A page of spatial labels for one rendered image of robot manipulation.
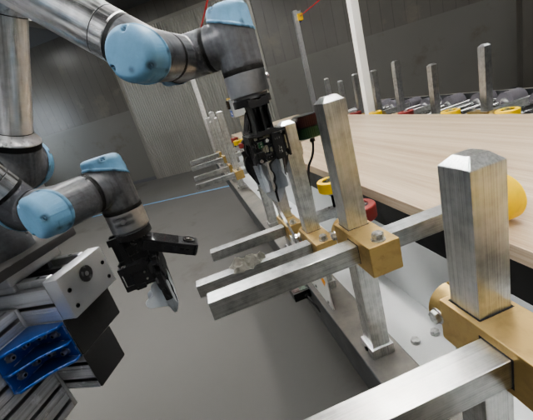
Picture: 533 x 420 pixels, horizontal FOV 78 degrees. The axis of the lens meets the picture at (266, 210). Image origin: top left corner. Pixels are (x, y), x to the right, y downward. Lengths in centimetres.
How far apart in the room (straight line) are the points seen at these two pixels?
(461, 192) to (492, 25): 723
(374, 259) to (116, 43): 46
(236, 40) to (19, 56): 46
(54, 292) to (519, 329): 71
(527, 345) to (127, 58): 53
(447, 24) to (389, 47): 99
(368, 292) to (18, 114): 80
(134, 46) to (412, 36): 675
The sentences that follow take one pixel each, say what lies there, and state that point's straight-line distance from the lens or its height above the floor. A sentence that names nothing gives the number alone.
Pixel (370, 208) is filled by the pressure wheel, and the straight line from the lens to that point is 79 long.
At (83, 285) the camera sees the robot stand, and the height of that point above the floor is 95.
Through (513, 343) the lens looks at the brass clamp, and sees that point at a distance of 35.
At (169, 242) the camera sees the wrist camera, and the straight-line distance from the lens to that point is 71.
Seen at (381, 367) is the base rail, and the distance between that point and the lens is 70.
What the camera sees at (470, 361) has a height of 96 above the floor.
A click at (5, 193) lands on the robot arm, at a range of 72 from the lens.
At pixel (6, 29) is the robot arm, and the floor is 145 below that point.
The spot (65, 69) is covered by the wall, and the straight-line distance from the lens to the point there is 886.
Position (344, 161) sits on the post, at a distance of 52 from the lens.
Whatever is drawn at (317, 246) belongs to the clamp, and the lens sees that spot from 75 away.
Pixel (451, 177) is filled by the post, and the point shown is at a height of 110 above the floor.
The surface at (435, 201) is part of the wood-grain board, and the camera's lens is 79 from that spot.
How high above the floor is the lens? 121
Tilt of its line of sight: 19 degrees down
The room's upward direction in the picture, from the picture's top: 16 degrees counter-clockwise
